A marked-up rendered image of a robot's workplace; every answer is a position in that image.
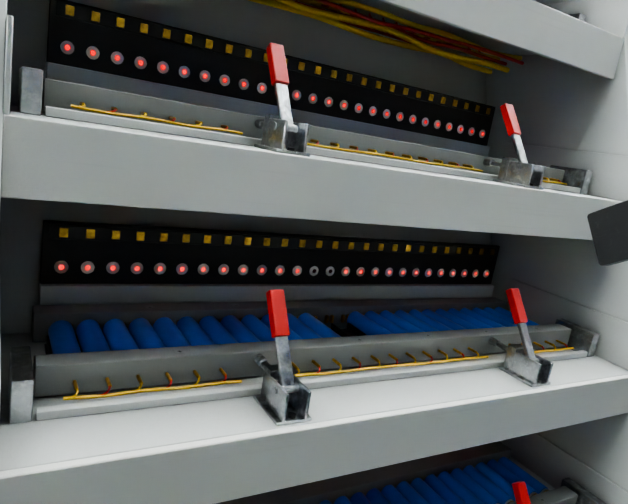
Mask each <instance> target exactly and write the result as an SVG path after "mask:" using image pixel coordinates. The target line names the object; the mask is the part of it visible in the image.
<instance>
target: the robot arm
mask: <svg viewBox="0 0 628 504"><path fill-rule="evenodd" d="M587 219H588V223H589V227H590V231H591V235H592V239H593V243H594V247H595V250H596V254H597V258H598V262H599V264H600V265H601V266H610V265H614V264H618V263H621V262H625V261H628V200H626V201H623V202H620V203H618V204H615V205H612V206H609V207H606V208H604V209H601V210H598V211H595V212H592V213H590V214H588V216H587Z"/></svg>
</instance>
